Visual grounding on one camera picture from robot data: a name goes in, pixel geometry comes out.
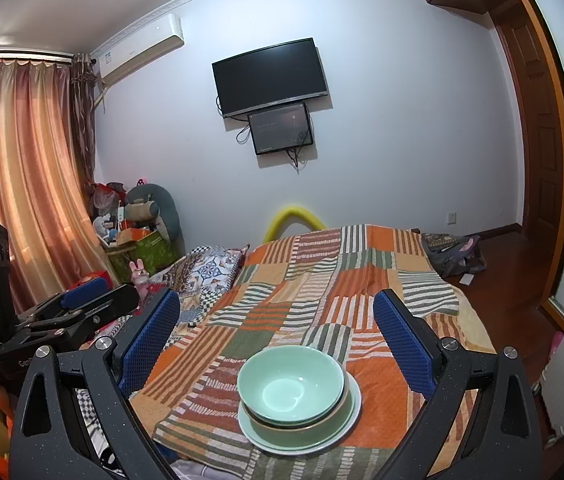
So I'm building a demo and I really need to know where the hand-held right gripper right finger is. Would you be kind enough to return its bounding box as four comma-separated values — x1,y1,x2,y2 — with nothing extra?
369,289,543,480

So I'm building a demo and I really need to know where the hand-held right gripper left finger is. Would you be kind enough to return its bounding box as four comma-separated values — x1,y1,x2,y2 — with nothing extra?
8,289,181,480

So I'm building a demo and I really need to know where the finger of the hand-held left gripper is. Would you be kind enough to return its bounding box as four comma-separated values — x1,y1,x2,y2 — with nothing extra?
29,276,112,319
27,284,140,334

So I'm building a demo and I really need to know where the tan rimmed bowl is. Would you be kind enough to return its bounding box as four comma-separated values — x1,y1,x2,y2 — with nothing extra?
238,385,351,432

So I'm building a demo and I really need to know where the green bowl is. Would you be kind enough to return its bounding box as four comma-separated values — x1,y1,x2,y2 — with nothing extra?
236,346,348,427

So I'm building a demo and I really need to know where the green plate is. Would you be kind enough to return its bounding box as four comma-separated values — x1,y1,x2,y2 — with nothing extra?
238,380,360,456

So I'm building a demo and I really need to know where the red box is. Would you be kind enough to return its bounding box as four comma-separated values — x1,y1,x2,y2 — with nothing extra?
79,270,113,291

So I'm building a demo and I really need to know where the pink bunny toy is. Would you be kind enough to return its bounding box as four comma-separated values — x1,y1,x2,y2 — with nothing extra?
129,259,150,298

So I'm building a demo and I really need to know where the patterned quilt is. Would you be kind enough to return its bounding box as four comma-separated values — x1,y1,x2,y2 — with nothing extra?
77,244,250,480

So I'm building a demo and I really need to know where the red plastic bag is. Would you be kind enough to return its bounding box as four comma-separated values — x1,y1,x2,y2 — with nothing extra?
93,182,128,216

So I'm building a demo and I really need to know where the dark backpack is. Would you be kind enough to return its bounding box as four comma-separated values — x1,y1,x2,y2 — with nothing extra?
421,232,487,278

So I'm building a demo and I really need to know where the striped patchwork blanket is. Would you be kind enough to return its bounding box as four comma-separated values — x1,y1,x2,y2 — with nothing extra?
129,224,495,480

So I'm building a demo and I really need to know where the orange curtain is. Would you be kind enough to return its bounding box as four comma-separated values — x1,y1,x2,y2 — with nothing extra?
0,50,113,311

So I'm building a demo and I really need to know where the brown patterned curtain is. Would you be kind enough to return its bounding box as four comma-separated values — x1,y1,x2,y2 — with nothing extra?
71,52,99,196

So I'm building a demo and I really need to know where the yellow foam noodle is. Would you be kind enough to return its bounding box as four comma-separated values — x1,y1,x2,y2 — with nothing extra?
262,204,325,243

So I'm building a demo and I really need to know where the small black monitor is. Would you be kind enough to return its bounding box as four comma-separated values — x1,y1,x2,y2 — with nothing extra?
248,101,315,156

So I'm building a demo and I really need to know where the wooden door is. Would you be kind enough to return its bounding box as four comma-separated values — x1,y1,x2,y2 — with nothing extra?
492,0,564,306

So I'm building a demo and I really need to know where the white air conditioner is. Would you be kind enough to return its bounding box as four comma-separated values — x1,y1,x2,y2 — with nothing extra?
97,13,185,86

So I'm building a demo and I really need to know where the black wall television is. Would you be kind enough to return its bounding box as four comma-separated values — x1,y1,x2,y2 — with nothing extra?
211,37,329,119

